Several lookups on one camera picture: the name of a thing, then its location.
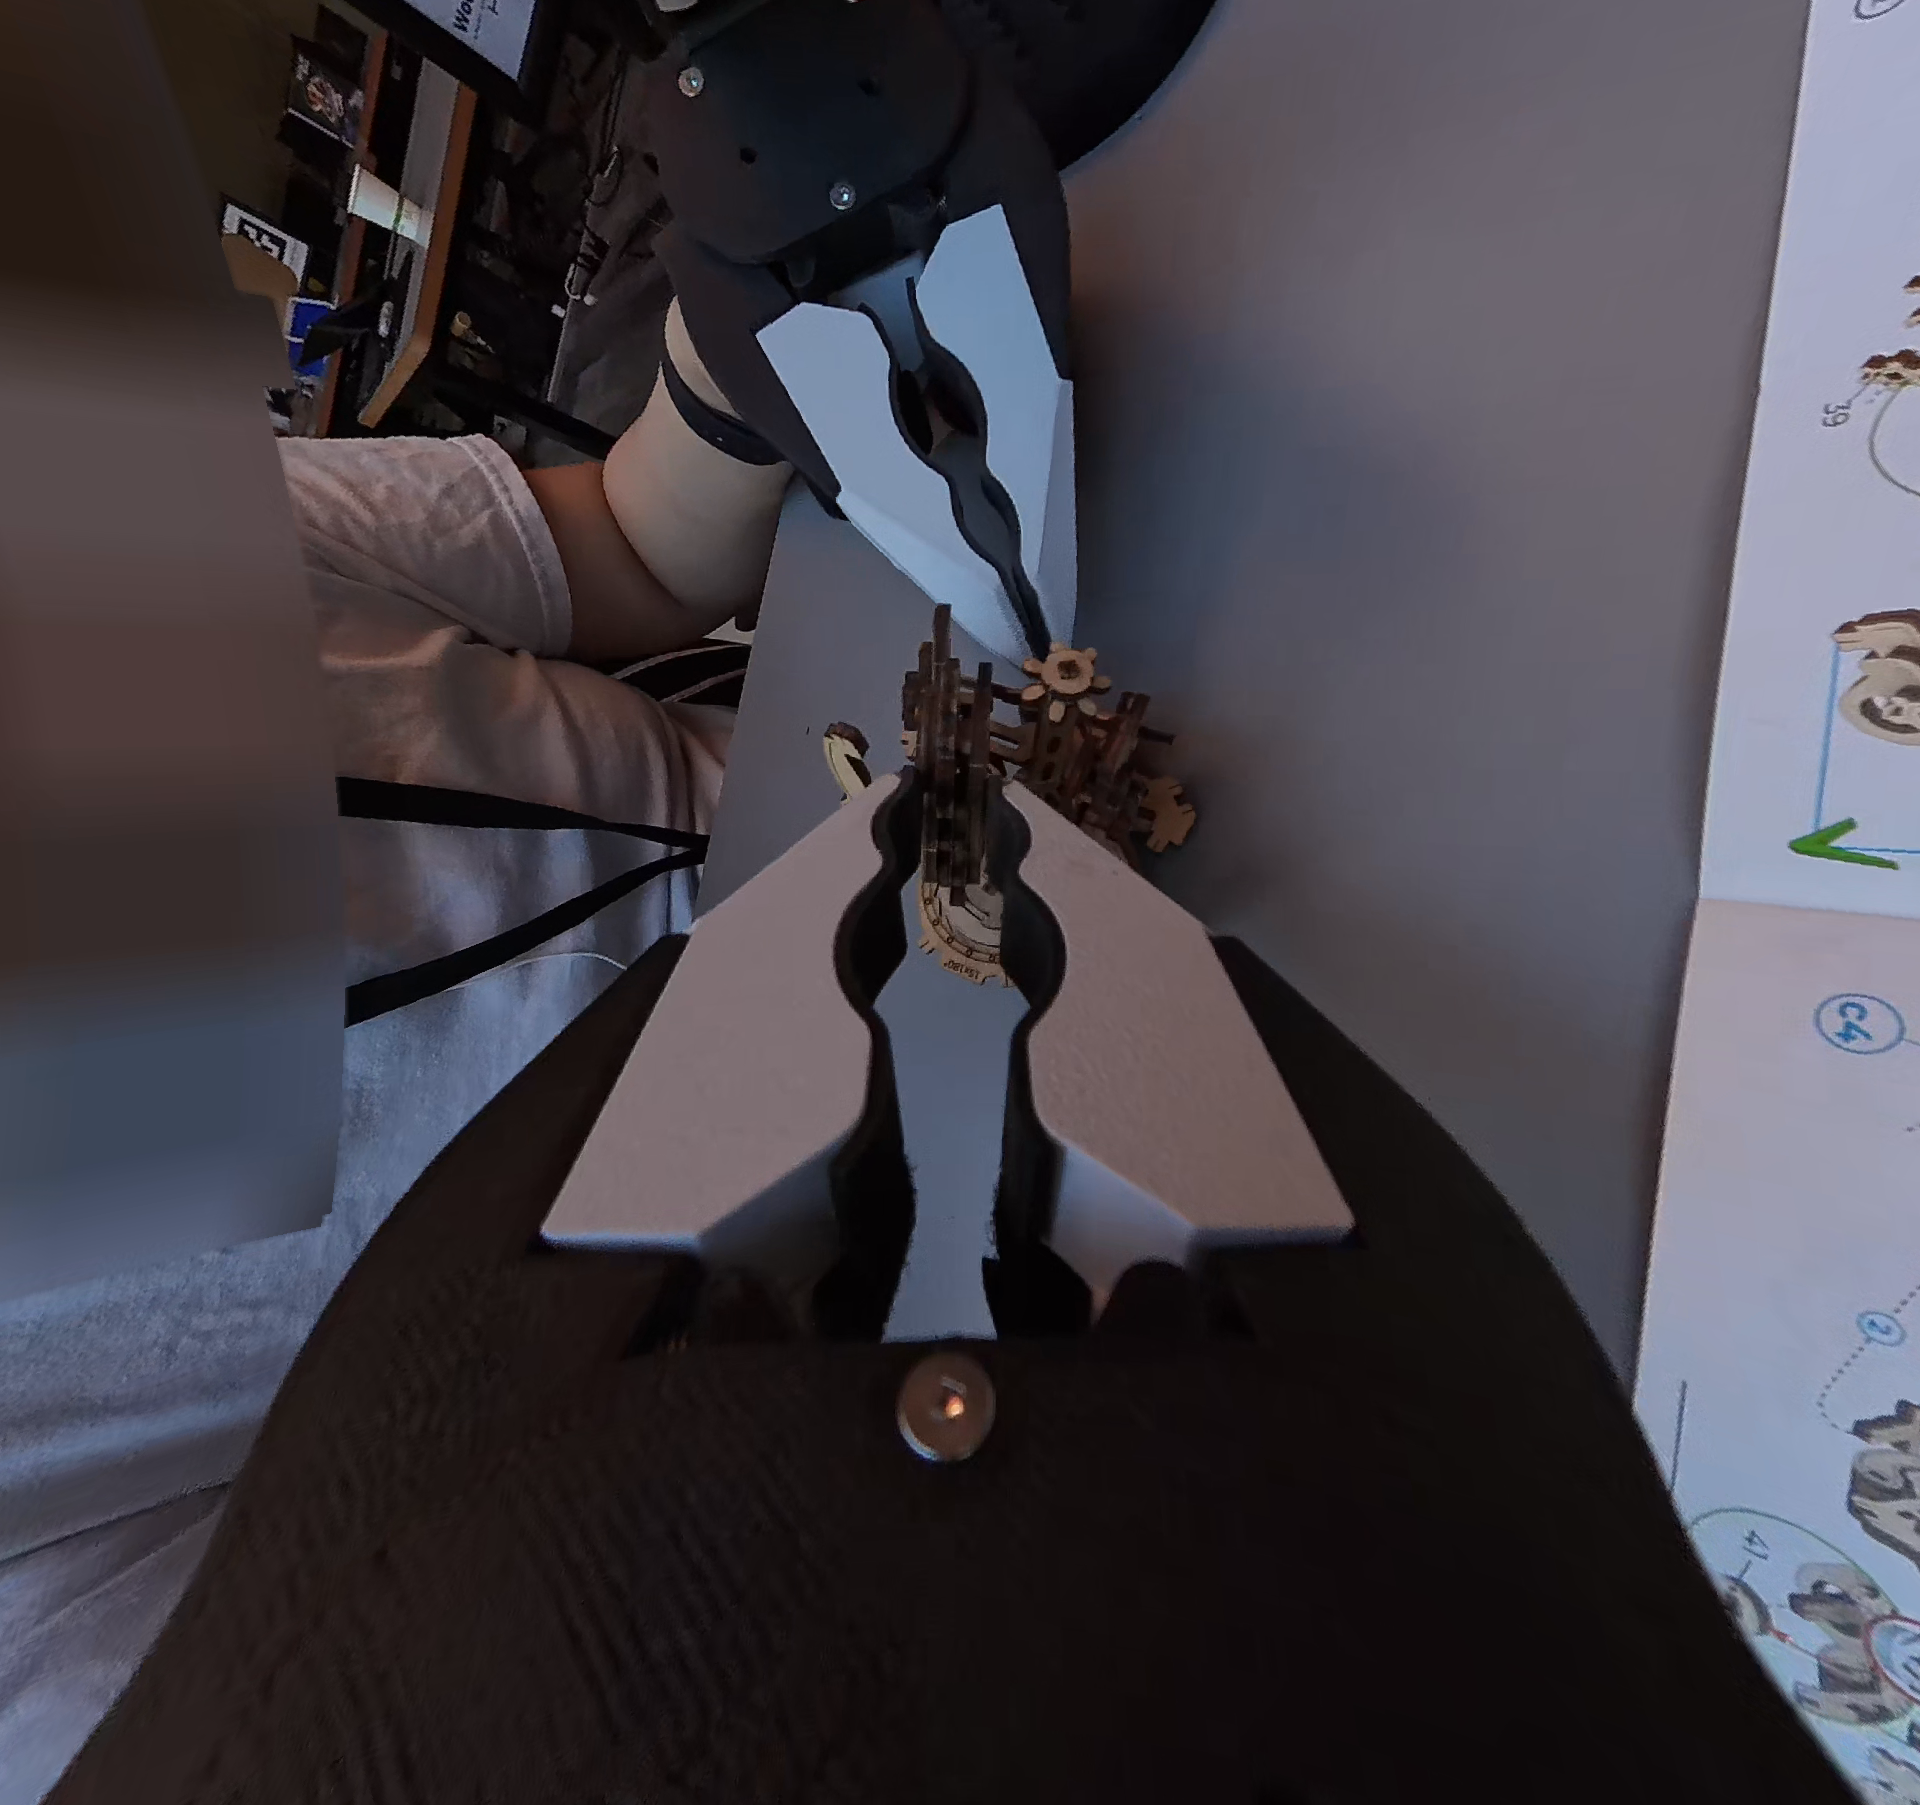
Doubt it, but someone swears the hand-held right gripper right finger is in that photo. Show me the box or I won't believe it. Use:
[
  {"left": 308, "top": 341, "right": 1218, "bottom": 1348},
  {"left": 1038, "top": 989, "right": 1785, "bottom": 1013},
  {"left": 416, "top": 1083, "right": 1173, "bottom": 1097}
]
[{"left": 983, "top": 777, "right": 1363, "bottom": 1341}]

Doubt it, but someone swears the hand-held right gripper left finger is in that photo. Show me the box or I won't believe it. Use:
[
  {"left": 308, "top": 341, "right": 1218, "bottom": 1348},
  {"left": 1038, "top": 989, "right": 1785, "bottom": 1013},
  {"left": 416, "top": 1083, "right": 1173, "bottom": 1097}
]
[{"left": 534, "top": 770, "right": 919, "bottom": 1341}]

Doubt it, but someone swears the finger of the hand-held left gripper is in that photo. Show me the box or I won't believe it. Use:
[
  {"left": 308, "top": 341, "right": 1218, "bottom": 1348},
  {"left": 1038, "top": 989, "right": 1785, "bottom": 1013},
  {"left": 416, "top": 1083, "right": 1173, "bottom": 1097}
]
[
  {"left": 907, "top": 204, "right": 1082, "bottom": 648},
  {"left": 753, "top": 278, "right": 1053, "bottom": 654}
]

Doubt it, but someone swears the wooden gear assembly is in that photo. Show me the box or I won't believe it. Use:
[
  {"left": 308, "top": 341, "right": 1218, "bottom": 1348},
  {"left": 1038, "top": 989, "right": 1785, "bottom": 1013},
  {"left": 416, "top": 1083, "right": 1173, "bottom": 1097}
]
[{"left": 900, "top": 605, "right": 1007, "bottom": 884}]

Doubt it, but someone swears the wooden model frame assembly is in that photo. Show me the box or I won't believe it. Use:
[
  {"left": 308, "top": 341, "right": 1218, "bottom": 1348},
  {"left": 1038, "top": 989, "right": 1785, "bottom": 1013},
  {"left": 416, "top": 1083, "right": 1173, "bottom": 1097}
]
[{"left": 821, "top": 642, "right": 1202, "bottom": 992}]

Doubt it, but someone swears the person's left forearm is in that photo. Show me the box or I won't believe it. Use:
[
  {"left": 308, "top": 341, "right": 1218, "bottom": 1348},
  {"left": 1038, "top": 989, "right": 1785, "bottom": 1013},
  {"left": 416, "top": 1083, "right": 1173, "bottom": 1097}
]
[{"left": 518, "top": 297, "right": 797, "bottom": 658}]

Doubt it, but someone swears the black wristband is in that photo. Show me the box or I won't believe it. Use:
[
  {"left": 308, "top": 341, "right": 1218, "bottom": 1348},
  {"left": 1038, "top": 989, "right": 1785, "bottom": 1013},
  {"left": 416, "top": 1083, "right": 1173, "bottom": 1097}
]
[{"left": 659, "top": 320, "right": 783, "bottom": 469}]

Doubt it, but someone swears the black wrist rest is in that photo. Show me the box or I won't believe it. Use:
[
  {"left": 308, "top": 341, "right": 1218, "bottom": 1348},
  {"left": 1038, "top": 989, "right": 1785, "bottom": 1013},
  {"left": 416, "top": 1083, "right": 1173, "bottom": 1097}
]
[{"left": 884, "top": 0, "right": 1259, "bottom": 172}]

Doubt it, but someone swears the person's white shirt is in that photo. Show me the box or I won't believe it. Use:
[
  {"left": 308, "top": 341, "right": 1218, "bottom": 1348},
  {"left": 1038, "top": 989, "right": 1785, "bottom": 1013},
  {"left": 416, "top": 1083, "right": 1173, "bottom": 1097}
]
[{"left": 277, "top": 432, "right": 753, "bottom": 1552}]

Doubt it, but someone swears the white instruction booklet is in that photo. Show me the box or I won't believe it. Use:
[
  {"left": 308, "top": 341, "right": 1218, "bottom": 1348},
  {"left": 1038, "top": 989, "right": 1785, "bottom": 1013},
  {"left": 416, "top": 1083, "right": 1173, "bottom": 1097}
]
[{"left": 1636, "top": 0, "right": 1920, "bottom": 1805}]

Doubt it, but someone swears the black lanyard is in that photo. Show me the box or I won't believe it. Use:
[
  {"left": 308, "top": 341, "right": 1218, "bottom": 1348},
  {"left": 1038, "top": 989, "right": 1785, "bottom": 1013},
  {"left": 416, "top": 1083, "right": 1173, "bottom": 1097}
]
[{"left": 337, "top": 777, "right": 710, "bottom": 1027}]

